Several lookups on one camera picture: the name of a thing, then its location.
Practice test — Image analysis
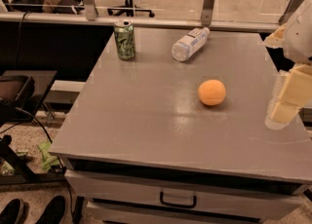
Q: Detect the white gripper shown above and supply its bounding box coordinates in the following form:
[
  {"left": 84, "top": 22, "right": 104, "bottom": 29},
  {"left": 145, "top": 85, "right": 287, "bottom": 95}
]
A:
[{"left": 263, "top": 0, "right": 312, "bottom": 131}]

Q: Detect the black right shoe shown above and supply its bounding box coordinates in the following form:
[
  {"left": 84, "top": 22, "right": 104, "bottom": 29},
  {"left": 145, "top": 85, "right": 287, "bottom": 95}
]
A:
[{"left": 35, "top": 196, "right": 66, "bottom": 224}]

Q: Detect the green soda can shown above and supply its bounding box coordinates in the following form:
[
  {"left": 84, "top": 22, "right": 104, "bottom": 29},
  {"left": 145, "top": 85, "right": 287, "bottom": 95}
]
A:
[{"left": 114, "top": 20, "right": 136, "bottom": 60}]

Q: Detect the black side stand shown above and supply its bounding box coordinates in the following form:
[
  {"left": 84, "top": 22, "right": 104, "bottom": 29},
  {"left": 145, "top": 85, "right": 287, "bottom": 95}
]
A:
[{"left": 0, "top": 70, "right": 65, "bottom": 186}]

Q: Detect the green crumpled bag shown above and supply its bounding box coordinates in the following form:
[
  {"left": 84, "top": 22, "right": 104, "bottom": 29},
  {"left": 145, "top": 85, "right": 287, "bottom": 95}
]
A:
[{"left": 37, "top": 140, "right": 59, "bottom": 170}]

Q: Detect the metal bracket middle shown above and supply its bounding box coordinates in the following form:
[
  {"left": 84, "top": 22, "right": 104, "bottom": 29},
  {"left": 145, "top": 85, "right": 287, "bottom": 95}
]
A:
[{"left": 201, "top": 0, "right": 215, "bottom": 26}]

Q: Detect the grey drawer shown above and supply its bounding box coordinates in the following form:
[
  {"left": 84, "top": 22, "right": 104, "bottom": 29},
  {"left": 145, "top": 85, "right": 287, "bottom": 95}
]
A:
[
  {"left": 87, "top": 202, "right": 256, "bottom": 224},
  {"left": 65, "top": 169, "right": 301, "bottom": 222}
]

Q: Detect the black drawer handle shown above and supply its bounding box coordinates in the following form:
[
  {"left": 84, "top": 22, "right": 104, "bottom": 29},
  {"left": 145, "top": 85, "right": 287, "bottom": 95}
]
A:
[{"left": 159, "top": 192, "right": 197, "bottom": 209}]

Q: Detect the black left shoe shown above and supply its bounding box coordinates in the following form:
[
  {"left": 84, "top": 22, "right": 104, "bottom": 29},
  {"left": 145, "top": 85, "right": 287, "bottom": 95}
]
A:
[{"left": 0, "top": 199, "right": 24, "bottom": 224}]

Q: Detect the black shoe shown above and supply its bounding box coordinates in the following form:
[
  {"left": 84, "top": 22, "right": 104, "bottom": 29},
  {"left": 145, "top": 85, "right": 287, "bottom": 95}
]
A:
[
  {"left": 0, "top": 199, "right": 24, "bottom": 224},
  {"left": 35, "top": 196, "right": 66, "bottom": 224}
]

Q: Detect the orange fruit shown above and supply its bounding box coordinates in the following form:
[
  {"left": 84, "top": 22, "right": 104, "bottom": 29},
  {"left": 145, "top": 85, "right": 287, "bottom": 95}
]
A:
[{"left": 198, "top": 80, "right": 226, "bottom": 106}]

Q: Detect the black cable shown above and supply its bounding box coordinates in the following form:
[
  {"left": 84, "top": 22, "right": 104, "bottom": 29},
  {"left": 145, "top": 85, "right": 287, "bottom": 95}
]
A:
[{"left": 0, "top": 95, "right": 54, "bottom": 144}]

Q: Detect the clear plastic water bottle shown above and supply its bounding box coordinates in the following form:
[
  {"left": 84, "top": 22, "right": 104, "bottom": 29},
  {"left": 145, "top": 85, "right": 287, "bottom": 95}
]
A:
[{"left": 172, "top": 27, "right": 210, "bottom": 62}]

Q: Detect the grey lower drawer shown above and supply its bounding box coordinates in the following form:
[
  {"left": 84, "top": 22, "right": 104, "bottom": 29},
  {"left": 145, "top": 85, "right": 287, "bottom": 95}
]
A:
[{"left": 87, "top": 202, "right": 256, "bottom": 224}]

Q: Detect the metal bracket right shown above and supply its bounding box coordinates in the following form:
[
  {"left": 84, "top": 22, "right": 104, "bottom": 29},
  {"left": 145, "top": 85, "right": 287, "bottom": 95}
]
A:
[{"left": 278, "top": 0, "right": 304, "bottom": 25}]

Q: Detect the grey upper drawer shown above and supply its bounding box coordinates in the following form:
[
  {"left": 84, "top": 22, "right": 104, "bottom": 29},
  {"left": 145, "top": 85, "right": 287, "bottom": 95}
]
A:
[{"left": 65, "top": 169, "right": 301, "bottom": 222}]

